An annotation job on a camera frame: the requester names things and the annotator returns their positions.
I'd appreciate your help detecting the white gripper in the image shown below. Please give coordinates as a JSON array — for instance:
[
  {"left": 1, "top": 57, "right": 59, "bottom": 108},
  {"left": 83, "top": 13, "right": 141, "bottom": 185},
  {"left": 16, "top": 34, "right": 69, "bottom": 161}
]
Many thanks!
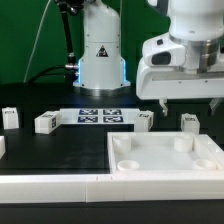
[{"left": 136, "top": 33, "right": 224, "bottom": 116}]

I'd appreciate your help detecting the white square tabletop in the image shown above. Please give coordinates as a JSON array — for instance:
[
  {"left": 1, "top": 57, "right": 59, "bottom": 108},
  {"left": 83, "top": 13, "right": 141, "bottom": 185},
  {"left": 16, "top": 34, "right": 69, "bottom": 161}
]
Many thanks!
[{"left": 107, "top": 132, "right": 224, "bottom": 174}]

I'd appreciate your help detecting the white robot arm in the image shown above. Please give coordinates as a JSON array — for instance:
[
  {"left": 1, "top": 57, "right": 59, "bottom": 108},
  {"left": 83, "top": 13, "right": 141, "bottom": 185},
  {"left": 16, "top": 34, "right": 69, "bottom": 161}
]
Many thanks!
[{"left": 73, "top": 0, "right": 224, "bottom": 105}]

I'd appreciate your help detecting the white fiducial marker sheet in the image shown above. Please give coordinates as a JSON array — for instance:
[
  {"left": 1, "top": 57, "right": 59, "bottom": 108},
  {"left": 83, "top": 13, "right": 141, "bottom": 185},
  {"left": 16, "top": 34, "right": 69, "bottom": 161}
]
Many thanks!
[{"left": 60, "top": 108, "right": 140, "bottom": 125}]

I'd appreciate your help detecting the white U-shaped obstacle fence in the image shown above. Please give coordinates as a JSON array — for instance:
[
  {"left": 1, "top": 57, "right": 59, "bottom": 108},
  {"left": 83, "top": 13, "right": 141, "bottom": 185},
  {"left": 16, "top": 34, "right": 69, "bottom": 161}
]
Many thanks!
[{"left": 0, "top": 133, "right": 224, "bottom": 204}]

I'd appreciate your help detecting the black cable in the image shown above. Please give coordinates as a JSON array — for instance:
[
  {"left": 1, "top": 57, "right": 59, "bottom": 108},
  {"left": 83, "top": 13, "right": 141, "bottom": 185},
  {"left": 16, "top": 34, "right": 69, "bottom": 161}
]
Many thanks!
[{"left": 26, "top": 65, "right": 75, "bottom": 84}]

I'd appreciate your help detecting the white cable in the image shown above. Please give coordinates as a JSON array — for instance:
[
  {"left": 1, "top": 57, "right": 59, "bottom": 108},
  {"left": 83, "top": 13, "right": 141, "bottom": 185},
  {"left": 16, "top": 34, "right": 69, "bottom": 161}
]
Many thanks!
[{"left": 23, "top": 0, "right": 54, "bottom": 84}]

